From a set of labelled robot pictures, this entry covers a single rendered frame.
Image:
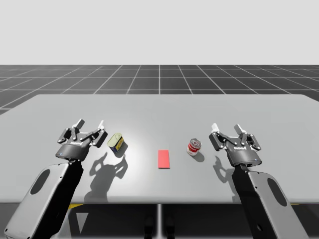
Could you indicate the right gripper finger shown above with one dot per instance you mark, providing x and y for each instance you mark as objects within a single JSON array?
[
  {"x": 220, "y": 139},
  {"x": 249, "y": 140}
]

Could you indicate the pink pad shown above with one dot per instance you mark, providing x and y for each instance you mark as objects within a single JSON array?
[{"x": 164, "y": 159}]

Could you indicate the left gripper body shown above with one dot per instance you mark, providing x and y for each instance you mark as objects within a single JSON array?
[{"x": 73, "y": 150}]

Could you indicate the green and blue rectangular can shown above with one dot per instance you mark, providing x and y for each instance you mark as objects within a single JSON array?
[{"x": 116, "y": 143}]

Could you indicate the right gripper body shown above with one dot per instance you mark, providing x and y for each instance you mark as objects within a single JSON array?
[{"x": 243, "y": 155}]

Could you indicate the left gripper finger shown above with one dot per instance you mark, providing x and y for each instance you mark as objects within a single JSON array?
[
  {"x": 72, "y": 133},
  {"x": 96, "y": 137}
]

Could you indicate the red and white can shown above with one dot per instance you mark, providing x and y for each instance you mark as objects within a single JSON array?
[{"x": 194, "y": 147}]

